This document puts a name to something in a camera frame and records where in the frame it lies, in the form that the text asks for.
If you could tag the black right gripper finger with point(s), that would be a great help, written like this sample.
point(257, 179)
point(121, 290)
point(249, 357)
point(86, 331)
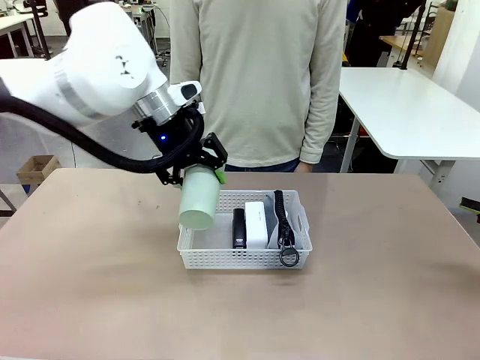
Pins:
point(477, 219)
point(470, 203)

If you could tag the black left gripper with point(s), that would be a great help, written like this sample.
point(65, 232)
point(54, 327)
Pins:
point(168, 140)

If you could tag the light green plastic cup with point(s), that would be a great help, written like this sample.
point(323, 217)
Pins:
point(198, 202)

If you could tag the black rectangular device white label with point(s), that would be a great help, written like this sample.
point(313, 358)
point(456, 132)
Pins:
point(239, 225)

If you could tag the person's left forearm cream sleeve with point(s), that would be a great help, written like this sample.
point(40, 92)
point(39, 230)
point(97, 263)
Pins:
point(318, 131)

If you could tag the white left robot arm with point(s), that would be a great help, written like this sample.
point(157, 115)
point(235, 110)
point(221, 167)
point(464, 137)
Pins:
point(101, 63)

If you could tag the white perforated plastic basket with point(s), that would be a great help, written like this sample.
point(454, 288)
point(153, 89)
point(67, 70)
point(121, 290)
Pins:
point(225, 258)

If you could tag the white rectangular box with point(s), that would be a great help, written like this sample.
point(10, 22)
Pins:
point(258, 225)

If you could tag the grey pouch with black zipper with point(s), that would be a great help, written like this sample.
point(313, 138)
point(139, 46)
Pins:
point(279, 217)

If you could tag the person in cream sweater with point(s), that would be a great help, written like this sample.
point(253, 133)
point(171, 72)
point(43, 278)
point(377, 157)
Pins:
point(255, 75)

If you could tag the large white table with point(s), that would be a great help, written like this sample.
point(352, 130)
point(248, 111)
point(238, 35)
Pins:
point(393, 105)

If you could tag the brown cardboard box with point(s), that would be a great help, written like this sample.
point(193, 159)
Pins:
point(37, 165)

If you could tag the grey metal desk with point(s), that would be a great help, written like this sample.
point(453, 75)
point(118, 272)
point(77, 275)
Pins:
point(144, 11)

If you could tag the tall brown cardboard carton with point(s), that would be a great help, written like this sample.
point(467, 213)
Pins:
point(438, 33)

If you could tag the black clamp pole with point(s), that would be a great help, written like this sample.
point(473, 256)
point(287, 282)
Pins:
point(410, 41)

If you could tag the wooden top table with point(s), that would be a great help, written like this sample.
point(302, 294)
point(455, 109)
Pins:
point(397, 43)

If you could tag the person in dark clothes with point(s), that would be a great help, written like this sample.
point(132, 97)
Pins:
point(371, 37)

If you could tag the person in black trousers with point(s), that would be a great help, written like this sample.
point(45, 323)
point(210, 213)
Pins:
point(63, 15)

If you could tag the black pole stand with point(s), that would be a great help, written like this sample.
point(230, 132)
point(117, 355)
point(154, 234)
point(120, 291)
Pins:
point(39, 33)

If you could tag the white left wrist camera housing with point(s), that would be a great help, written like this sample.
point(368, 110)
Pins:
point(185, 93)

